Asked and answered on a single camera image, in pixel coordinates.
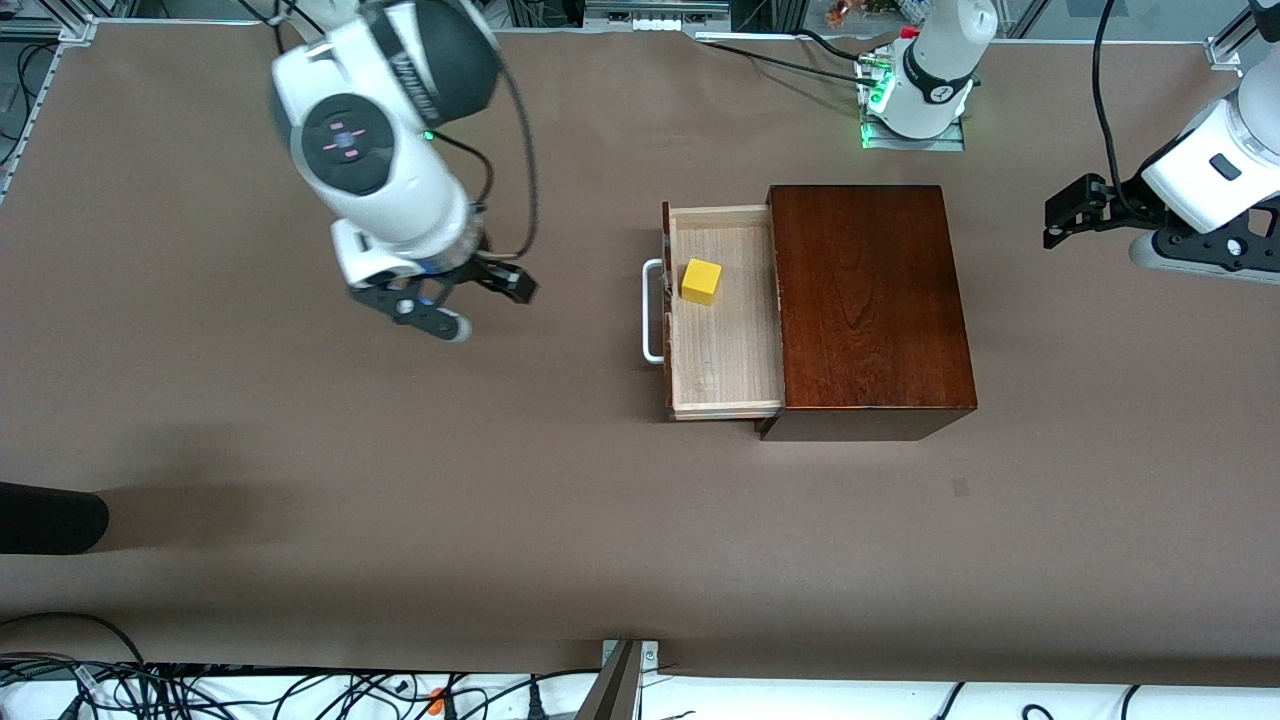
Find white power strip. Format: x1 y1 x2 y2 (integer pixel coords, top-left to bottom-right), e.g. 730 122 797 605
583 0 733 34

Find silver metal bracket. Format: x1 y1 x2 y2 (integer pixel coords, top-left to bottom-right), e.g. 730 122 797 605
601 640 660 693

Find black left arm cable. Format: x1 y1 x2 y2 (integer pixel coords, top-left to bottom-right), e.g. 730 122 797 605
1093 0 1153 217

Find yellow block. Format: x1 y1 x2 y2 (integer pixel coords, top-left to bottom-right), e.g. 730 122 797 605
681 258 724 307

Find short black base cable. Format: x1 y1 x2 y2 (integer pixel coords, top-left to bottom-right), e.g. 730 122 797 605
795 28 873 65

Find long black right arm cable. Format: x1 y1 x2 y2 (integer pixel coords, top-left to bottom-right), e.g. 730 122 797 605
480 40 542 263

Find short black right arm cable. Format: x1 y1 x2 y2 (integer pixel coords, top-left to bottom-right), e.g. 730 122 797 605
425 130 497 237

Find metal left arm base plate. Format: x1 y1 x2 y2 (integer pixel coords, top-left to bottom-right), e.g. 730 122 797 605
861 118 967 153

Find black angled post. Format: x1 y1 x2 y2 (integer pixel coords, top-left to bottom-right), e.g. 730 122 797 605
575 640 643 720

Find aluminium frame rail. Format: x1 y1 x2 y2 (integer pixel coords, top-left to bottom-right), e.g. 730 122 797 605
0 16 101 201
1205 0 1269 71

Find long black base cable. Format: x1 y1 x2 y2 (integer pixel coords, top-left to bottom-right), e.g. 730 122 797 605
697 40 877 85

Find arched black cable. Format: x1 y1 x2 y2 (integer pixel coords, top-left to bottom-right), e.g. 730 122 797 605
0 611 153 683

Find brown paper table cover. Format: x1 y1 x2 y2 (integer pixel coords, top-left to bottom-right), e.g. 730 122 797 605
0 20 1280 687

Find black cylinder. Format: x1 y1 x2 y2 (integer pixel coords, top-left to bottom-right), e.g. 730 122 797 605
0 481 110 556

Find dark brown wooden cabinet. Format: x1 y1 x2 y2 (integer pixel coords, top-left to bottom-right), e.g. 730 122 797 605
755 184 979 443

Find grey cable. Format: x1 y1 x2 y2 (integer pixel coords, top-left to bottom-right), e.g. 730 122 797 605
0 658 89 685

